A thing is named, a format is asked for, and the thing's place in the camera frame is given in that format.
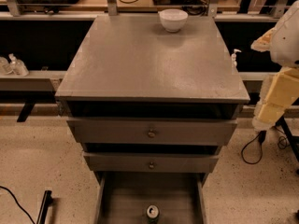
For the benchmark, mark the green soda can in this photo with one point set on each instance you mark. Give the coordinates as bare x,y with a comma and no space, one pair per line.
152,214

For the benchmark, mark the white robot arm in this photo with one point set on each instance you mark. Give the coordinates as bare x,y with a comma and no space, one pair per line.
281,90

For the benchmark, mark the grey drawer cabinet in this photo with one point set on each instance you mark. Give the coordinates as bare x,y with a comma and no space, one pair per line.
130,67

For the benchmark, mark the top grey drawer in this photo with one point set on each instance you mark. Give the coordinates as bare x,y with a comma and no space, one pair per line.
211,132

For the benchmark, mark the grey drawer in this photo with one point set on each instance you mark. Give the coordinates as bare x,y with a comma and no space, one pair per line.
124,198
159,163
211,132

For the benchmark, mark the middle grey drawer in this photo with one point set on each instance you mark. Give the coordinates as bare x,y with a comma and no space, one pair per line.
159,163

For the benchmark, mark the bottom grey drawer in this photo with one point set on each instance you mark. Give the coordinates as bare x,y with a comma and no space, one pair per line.
124,198

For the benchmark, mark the white ceramic bowl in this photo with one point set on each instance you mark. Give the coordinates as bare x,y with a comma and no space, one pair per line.
173,20

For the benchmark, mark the white pump bottle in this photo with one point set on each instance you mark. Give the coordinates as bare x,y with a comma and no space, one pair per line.
234,55

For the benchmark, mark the black stand leg right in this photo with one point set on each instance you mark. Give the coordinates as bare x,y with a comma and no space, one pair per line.
293,140

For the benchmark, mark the clear bottle on ledge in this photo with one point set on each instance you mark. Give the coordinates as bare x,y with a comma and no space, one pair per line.
18,66

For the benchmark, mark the black bar on floor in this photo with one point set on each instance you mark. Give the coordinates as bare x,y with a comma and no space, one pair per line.
46,203

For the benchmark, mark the clear container on ledge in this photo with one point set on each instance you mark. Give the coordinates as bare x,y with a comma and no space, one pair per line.
5,66

